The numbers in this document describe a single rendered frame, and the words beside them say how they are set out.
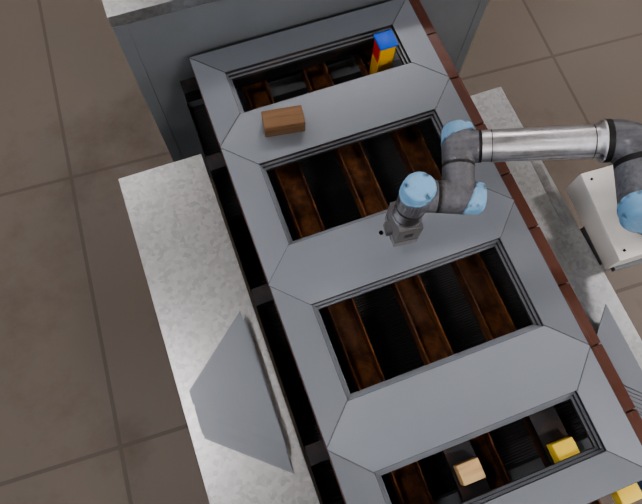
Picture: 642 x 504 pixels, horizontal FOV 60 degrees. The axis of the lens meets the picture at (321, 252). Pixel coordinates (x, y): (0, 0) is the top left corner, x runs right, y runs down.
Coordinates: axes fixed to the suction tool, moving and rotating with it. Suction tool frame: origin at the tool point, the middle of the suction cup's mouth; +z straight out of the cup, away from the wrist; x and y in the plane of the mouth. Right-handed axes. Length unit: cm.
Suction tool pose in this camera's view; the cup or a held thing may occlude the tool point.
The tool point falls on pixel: (397, 236)
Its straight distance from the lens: 153.4
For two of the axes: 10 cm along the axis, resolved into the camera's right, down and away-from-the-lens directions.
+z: -0.3, 3.3, 9.4
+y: 2.3, 9.2, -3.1
